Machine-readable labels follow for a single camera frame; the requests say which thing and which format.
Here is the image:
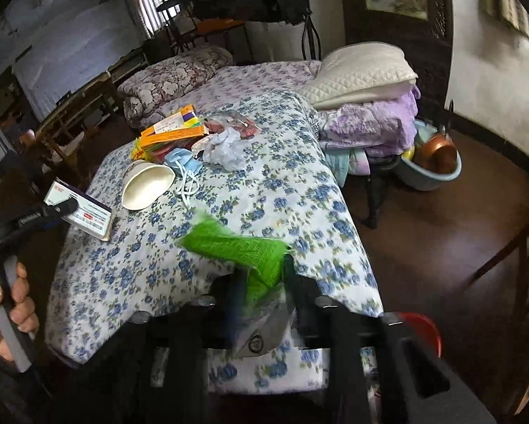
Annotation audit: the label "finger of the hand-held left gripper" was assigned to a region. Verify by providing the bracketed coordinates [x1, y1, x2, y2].
[0, 197, 80, 249]

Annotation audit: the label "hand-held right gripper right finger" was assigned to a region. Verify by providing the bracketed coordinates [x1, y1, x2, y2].
[283, 257, 495, 424]

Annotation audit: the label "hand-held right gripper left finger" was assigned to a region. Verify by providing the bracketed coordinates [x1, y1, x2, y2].
[70, 273, 248, 424]

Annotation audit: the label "green mesh cloth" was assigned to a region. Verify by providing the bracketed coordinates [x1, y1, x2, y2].
[177, 213, 294, 306]

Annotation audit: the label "silver foil packet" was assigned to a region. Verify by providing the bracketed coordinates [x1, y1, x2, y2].
[233, 304, 292, 359]

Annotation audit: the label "white box with purple label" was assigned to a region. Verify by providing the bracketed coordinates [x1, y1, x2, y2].
[43, 179, 114, 243]

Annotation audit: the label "person's left forearm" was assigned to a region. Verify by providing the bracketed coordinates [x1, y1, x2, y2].
[0, 342, 53, 424]

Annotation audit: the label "person's left hand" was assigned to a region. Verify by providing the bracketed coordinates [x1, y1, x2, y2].
[0, 263, 40, 363]

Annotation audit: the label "blue floral bedsheet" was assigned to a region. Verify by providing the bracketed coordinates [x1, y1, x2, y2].
[45, 90, 385, 396]

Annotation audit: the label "wooden bench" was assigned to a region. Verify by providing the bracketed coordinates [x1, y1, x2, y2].
[38, 72, 124, 178]

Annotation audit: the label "white paper cup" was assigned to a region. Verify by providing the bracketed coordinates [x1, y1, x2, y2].
[121, 161, 176, 212]

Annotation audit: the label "black stool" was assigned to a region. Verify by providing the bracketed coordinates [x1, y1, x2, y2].
[362, 154, 400, 230]

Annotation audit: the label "red plastic basin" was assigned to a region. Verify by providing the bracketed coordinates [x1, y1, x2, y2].
[396, 312, 442, 359]

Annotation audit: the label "blue face mask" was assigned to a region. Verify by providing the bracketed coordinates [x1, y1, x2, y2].
[164, 147, 204, 206]

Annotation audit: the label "crumpled clear plastic bag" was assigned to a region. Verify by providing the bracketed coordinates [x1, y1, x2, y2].
[202, 126, 248, 171]

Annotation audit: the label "orange and yellow packet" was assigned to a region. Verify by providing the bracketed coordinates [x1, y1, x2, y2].
[132, 105, 209, 160]

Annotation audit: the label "clear zip bag red contents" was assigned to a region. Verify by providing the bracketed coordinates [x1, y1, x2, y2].
[203, 110, 263, 141]

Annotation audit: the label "light blue basin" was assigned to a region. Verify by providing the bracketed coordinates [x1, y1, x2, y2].
[394, 119, 463, 192]

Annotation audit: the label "folded purple blanket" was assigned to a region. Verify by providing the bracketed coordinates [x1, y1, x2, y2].
[319, 85, 423, 159]

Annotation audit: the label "maroon floral quilt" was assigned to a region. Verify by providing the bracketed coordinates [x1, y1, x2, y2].
[116, 46, 234, 130]

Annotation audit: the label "copper pot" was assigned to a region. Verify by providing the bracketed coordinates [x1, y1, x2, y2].
[412, 129, 458, 176]

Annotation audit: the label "purple floral bedsheet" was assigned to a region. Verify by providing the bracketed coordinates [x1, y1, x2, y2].
[157, 59, 324, 118]

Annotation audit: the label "white quilted pillow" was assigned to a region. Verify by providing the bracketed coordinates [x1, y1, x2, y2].
[297, 43, 418, 109]

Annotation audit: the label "wooden chair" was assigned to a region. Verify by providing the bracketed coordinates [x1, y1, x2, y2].
[467, 218, 529, 409]

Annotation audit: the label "black metal coat rack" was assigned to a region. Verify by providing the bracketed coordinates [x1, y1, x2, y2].
[299, 0, 324, 61]

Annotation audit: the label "orange table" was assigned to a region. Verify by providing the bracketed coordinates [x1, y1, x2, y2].
[193, 18, 248, 37]

